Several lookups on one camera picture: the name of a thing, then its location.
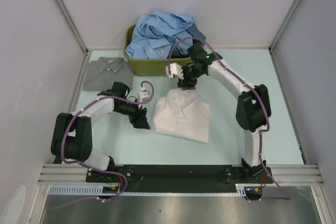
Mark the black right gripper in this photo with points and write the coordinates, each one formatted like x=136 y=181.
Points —
x=184 y=83

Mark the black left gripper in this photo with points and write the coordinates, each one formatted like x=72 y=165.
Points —
x=139 y=119

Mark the white long sleeve shirt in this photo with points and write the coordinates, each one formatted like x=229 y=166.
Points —
x=182 y=113

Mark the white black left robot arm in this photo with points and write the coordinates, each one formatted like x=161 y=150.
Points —
x=72 y=138

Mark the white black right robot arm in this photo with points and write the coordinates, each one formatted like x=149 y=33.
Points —
x=253 y=105

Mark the light blue long sleeve shirt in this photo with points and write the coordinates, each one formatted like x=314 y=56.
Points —
x=154 y=35

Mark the dark blue patterned shirt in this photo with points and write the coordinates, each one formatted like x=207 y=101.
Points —
x=197 y=35

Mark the olive green plastic basket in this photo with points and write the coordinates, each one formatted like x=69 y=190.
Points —
x=147 y=67

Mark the folded grey polo shirt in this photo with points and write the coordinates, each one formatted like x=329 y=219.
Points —
x=102 y=73

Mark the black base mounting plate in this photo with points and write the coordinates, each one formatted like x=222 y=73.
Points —
x=188 y=179

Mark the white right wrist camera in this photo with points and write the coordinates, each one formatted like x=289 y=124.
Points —
x=174 y=70

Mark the white slotted cable duct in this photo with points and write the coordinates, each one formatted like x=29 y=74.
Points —
x=94 y=190

